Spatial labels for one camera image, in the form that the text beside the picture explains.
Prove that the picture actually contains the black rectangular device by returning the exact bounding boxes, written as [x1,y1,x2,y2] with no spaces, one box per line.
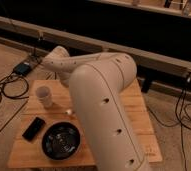
[22,117,45,141]

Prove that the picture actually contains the small clear bottle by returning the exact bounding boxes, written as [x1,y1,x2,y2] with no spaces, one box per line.
[66,109,75,116]

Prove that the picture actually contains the black floor cables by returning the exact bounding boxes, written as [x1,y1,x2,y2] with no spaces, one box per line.
[0,53,57,113]
[145,73,191,168]

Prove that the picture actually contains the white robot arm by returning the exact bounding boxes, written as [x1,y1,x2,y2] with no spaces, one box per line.
[43,46,152,171]

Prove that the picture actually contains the black bowl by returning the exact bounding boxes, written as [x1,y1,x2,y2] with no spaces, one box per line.
[42,122,81,160]

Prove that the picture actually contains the black power adapter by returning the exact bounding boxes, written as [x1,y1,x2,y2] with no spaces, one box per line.
[13,62,31,76]

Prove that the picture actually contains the black floor cables left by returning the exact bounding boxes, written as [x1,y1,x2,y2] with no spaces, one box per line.
[0,53,57,113]

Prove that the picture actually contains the black floor cables right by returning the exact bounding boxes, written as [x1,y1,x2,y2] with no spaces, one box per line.
[145,73,191,168]

